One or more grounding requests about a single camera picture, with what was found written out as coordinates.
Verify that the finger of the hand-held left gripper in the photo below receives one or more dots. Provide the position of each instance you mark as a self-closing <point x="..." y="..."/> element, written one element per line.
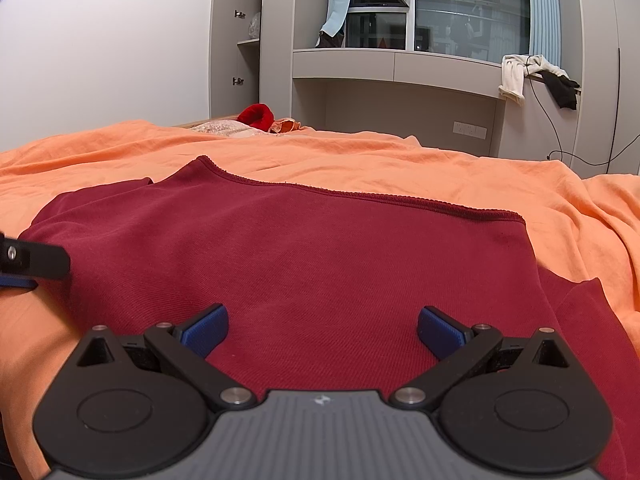
<point x="17" y="282"/>

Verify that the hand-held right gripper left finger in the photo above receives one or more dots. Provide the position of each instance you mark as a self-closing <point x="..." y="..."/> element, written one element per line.
<point x="207" y="332"/>

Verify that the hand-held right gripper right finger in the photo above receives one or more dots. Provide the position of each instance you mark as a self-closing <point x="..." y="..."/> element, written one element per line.
<point x="439" y="331"/>

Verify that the dark red shirt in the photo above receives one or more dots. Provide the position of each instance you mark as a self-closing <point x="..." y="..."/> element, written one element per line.
<point x="300" y="270"/>

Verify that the orange blanket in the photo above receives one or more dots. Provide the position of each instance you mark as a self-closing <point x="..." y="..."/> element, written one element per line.
<point x="100" y="160"/>

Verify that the pink patterned pillow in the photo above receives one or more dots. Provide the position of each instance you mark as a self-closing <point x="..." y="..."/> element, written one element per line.
<point x="225" y="128"/>

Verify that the small orange cloth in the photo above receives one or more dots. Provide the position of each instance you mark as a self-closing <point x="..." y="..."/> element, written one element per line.
<point x="285" y="126"/>

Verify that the red plush item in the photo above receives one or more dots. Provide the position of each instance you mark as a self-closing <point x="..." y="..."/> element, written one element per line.
<point x="255" y="114"/>

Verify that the white cloth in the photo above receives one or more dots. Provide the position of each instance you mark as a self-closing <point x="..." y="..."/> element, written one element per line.
<point x="512" y="75"/>

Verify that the black cloth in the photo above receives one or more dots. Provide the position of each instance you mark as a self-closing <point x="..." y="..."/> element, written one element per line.
<point x="562" y="90"/>

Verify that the grey built-in cabinet unit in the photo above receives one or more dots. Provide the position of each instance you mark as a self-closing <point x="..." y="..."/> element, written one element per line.
<point x="350" y="65"/>

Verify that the dark cloth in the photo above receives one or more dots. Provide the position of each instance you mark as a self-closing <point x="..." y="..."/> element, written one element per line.
<point x="330" y="41"/>

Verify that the clear plastic bag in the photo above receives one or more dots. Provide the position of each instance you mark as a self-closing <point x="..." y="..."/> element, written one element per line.
<point x="254" y="25"/>

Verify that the window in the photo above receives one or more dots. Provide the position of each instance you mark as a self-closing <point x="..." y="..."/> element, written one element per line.
<point x="465" y="20"/>

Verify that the light blue pleated curtain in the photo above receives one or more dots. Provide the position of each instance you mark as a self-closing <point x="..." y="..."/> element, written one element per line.
<point x="544" y="5"/>

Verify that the white wall socket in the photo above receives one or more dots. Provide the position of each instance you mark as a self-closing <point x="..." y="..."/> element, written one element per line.
<point x="469" y="130"/>

